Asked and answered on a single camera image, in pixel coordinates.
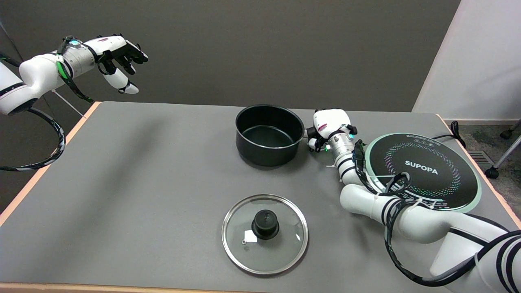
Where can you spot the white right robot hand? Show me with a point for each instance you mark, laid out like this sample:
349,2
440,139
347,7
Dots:
327,124

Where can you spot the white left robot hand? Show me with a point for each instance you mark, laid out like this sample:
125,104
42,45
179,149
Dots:
116,57

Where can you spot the black cooking pot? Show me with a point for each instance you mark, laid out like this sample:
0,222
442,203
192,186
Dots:
266,136

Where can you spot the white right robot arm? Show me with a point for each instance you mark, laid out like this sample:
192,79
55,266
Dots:
407,211

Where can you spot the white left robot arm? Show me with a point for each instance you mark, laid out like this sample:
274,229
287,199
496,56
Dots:
38,77

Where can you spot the glass pot lid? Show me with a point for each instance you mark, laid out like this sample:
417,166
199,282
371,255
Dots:
265,234

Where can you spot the green induction cooker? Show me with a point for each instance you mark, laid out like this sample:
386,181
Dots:
439,162

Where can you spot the floor vent grille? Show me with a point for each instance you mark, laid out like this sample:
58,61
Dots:
481,157

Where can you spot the black chair castor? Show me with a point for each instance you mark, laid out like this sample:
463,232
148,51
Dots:
506,133

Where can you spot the grey chair leg with castor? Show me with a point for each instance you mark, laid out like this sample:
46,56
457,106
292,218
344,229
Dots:
504,156

